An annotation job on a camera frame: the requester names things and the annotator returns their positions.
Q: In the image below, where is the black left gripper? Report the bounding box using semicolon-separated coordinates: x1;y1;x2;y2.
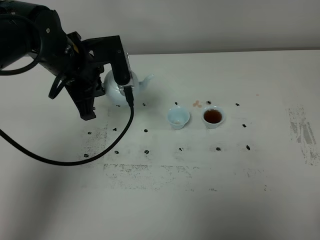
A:
57;31;105;120

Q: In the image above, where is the light blue porcelain teapot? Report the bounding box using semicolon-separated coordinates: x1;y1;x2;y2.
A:
102;69;155;106

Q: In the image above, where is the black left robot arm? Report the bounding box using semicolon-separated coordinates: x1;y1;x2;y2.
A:
0;0;104;121

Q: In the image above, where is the left light blue teacup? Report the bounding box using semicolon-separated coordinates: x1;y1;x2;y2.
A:
167;106;191;130

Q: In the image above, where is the light blue teacup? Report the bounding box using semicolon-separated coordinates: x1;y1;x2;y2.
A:
201;105;226;129
167;106;191;130

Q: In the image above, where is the right light blue teacup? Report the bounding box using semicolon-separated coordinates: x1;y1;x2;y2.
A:
201;105;226;129

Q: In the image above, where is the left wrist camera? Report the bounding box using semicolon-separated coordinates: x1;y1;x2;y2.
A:
81;35;135;91

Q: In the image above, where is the black left camera cable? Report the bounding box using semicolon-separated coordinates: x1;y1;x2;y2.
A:
0;12;136;167

